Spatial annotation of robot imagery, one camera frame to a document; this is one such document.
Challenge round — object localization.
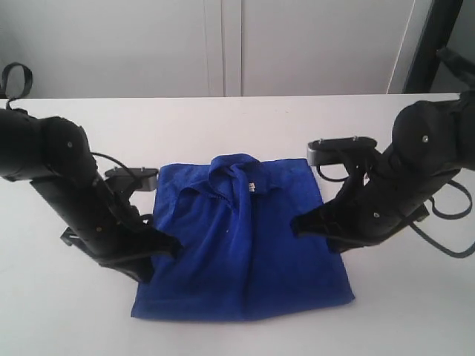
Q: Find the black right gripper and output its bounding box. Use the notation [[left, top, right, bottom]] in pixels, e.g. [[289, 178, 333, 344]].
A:
[[290, 145, 430, 252]]

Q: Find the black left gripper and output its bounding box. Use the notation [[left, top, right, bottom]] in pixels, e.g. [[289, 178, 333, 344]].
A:
[[31, 170, 183, 283]]

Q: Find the blue towel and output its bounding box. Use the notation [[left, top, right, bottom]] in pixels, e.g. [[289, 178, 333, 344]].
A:
[[131, 154, 354, 322]]

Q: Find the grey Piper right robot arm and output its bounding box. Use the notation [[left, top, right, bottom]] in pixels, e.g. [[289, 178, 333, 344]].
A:
[[291, 91, 474, 253]]

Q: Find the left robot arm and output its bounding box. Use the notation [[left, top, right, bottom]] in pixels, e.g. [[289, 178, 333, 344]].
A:
[[1, 109, 183, 283]]

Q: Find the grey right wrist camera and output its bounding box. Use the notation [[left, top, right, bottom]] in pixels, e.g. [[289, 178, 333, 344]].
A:
[[307, 136, 377, 167]]

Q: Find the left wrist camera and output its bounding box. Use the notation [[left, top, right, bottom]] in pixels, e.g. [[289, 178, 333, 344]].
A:
[[105, 168, 159, 194]]

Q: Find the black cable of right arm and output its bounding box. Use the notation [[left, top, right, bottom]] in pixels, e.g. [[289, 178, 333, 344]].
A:
[[407, 177, 475, 259]]

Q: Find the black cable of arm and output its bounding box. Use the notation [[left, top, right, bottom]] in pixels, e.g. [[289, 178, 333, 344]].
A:
[[407, 177, 475, 259], [0, 62, 35, 111]]

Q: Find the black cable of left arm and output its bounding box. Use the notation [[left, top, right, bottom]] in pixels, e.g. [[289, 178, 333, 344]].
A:
[[0, 62, 35, 111]]

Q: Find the dark vertical post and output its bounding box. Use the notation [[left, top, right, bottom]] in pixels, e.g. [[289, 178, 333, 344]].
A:
[[402, 0, 464, 93]]

